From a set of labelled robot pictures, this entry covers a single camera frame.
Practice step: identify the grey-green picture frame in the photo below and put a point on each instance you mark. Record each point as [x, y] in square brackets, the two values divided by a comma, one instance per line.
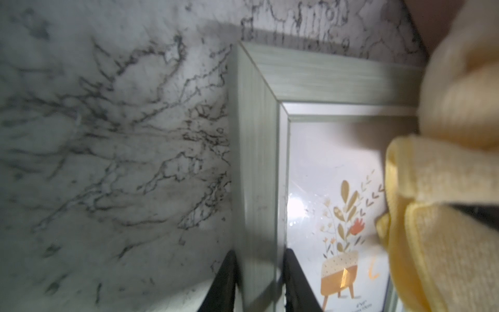
[309, 133]

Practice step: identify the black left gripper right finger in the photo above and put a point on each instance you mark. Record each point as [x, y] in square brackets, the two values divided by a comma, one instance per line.
[299, 296]

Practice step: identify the yellow cleaning cloth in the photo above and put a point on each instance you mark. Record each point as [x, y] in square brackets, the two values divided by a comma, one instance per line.
[441, 186]

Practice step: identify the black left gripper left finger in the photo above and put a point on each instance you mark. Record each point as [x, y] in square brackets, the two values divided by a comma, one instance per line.
[221, 294]

